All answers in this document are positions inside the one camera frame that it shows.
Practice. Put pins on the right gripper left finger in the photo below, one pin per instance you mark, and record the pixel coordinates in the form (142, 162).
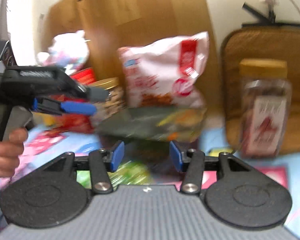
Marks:
(61, 189)

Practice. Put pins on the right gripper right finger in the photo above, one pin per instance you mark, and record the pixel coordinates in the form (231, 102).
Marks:
(234, 192)

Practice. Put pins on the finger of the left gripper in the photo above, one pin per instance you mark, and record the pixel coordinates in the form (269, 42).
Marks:
(54, 107)

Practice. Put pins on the person's left hand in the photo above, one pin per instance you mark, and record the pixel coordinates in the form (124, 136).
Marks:
(10, 151)

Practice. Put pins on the Peppa Pig bed sheet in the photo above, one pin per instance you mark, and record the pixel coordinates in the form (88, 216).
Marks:
(39, 149)

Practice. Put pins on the pink plush toy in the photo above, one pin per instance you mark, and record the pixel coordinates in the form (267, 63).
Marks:
(69, 51)

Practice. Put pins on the peanut jar gold lid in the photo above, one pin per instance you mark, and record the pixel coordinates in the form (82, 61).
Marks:
(114, 103)

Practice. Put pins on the green nut snack bag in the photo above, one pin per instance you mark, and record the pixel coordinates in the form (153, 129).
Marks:
(129, 173)

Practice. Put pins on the pecan jar gold lid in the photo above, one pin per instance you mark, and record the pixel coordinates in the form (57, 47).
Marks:
(265, 98)

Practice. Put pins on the black wool product box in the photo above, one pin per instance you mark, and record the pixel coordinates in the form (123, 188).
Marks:
(155, 123)

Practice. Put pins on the wooden headboard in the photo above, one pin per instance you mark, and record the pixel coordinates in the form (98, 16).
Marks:
(111, 24)

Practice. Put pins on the pink fried twist snack bag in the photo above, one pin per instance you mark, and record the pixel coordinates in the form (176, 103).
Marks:
(164, 72)

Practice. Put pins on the brown seat cushion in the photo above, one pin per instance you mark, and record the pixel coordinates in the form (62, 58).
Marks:
(260, 43)

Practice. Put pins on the black wall bracket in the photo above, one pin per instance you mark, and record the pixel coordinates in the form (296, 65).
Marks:
(265, 21)

